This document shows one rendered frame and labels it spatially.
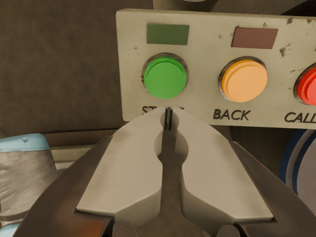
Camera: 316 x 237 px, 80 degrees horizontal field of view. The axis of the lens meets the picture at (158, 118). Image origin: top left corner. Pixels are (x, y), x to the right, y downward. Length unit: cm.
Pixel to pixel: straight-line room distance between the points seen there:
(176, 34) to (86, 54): 69
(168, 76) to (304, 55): 12
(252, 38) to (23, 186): 53
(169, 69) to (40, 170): 46
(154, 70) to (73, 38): 71
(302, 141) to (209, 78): 33
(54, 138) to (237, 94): 81
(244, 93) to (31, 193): 51
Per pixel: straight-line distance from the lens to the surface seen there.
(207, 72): 19
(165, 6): 35
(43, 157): 57
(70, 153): 79
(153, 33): 18
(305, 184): 51
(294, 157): 49
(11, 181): 55
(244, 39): 19
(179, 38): 18
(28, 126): 98
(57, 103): 90
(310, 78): 23
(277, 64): 21
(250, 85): 20
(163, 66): 17
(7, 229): 60
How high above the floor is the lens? 79
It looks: 79 degrees down
